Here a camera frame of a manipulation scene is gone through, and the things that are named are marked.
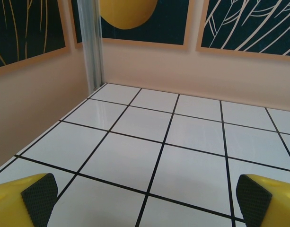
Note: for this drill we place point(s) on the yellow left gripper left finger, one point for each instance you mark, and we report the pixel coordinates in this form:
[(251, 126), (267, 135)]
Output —
[(21, 203)]

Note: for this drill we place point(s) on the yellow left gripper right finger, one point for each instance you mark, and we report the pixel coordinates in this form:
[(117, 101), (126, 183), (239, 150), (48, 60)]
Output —
[(267, 203)]

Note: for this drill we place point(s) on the aluminium corner post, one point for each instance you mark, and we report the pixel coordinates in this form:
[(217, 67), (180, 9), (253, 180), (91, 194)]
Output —
[(92, 42)]

